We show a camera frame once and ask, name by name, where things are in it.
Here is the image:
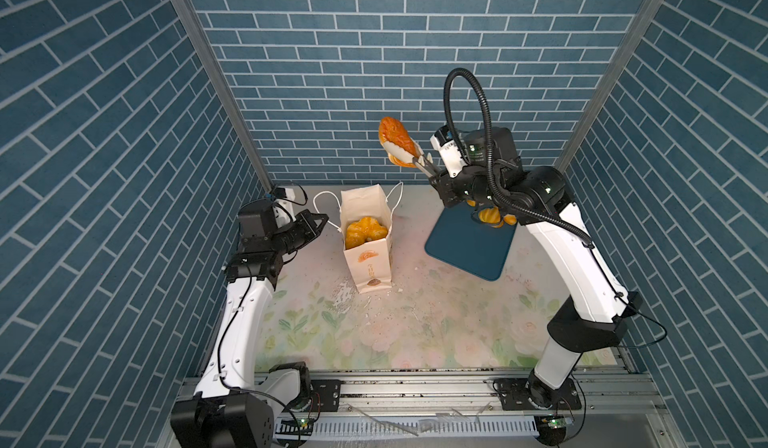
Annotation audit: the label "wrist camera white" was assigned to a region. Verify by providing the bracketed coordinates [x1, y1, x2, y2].
[430, 125, 466, 178]
[270, 186, 306, 217]

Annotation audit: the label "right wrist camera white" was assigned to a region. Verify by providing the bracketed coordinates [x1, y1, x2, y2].
[430, 125, 466, 178]

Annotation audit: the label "left aluminium corner post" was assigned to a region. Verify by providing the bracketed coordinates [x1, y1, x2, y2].
[170, 0, 273, 191]

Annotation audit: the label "silver metal tongs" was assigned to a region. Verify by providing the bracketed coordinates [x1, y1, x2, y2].
[382, 141, 439, 178]

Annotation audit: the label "aluminium corner post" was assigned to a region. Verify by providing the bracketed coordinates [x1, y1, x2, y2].
[170, 0, 273, 191]
[554, 0, 664, 173]

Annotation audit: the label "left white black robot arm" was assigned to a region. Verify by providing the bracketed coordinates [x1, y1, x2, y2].
[170, 199, 328, 447]

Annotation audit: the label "dark blue tray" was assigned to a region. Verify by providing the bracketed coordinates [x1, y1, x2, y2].
[424, 204, 516, 281]

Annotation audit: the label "brown bread piece top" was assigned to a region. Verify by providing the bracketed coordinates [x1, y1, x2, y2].
[378, 117, 416, 154]

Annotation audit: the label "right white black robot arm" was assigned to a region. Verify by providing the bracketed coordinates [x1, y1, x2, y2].
[425, 125, 642, 409]

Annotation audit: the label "right aluminium corner post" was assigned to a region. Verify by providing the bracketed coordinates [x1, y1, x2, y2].
[554, 0, 664, 173]

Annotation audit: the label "black corrugated cable hose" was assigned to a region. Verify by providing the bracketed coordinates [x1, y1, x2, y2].
[443, 67, 595, 248]

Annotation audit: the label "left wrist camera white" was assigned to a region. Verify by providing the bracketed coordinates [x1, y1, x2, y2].
[270, 186, 306, 217]

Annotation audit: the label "white printed paper bag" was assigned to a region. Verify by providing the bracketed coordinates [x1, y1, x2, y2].
[312, 182, 404, 293]

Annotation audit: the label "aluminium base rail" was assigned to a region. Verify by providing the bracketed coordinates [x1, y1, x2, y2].
[161, 369, 679, 448]

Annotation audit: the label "small croissant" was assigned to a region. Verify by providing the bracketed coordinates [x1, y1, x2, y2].
[477, 207, 505, 228]

